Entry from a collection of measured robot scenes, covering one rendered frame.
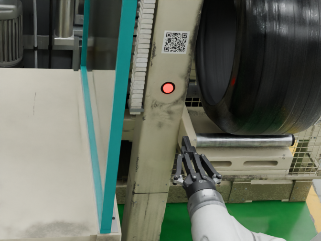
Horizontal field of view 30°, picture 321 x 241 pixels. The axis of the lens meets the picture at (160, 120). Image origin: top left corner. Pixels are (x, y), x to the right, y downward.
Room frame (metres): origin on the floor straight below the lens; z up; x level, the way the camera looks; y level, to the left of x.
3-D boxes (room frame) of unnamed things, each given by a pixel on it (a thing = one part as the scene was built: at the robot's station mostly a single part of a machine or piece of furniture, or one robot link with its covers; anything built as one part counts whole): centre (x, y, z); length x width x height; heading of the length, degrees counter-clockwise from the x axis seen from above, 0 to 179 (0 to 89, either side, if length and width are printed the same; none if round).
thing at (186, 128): (1.66, -0.06, 0.90); 0.40 x 0.03 x 0.10; 15
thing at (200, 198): (1.06, -0.14, 1.06); 0.09 x 0.06 x 0.09; 105
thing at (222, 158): (1.57, -0.27, 0.83); 0.36 x 0.09 x 0.06; 105
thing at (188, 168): (1.19, -0.09, 1.06); 0.11 x 0.01 x 0.04; 16
